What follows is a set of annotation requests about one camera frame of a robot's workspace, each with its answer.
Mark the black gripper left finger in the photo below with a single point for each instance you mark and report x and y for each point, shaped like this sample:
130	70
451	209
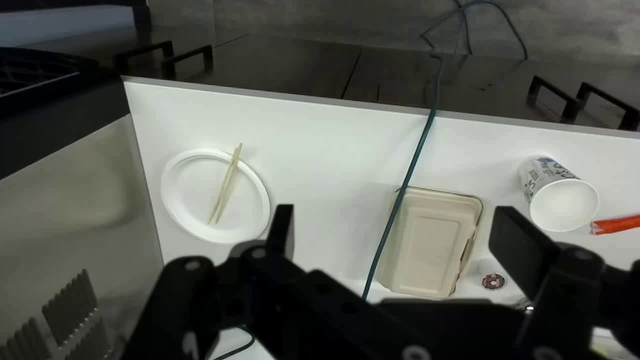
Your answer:
200	292

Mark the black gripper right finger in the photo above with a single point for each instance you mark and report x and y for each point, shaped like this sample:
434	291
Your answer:
566	292

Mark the orange red pen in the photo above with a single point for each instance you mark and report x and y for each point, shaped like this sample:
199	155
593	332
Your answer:
617	225

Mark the wooden chopstick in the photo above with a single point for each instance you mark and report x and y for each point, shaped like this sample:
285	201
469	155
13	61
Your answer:
227	181
230	194

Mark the beige clamshell food container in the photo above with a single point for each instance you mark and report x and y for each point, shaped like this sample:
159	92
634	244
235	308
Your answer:
430	243

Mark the stainless black microwave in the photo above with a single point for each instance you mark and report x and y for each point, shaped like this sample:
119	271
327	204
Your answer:
67	220

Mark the white paper plate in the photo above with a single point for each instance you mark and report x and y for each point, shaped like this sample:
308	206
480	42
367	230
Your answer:
192	193

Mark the small round brown token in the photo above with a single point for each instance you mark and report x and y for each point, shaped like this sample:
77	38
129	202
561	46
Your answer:
492	281

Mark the white blue paper cup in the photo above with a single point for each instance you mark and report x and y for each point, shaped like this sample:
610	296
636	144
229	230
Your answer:
557	196

